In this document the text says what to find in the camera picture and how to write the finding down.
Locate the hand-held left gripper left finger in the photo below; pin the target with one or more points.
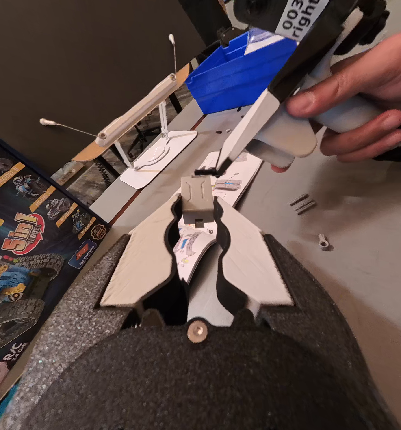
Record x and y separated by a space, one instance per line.
140 262

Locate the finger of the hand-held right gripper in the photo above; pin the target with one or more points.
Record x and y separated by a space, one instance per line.
250 127

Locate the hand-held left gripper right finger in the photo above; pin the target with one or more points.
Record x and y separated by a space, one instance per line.
254 265

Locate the blue plastic bin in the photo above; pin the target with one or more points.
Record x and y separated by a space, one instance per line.
234 77

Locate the instruction booklet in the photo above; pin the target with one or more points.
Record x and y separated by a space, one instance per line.
244 181

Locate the grey curved panel piece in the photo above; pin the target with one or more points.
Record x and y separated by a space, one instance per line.
197 195

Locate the person's right hand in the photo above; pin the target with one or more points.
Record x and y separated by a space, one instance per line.
382 77

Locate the small grey connector piece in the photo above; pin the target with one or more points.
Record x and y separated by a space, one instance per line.
323 242

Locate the dark toy kit box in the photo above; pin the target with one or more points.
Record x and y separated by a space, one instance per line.
29 252

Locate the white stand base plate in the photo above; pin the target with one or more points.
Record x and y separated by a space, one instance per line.
153 158

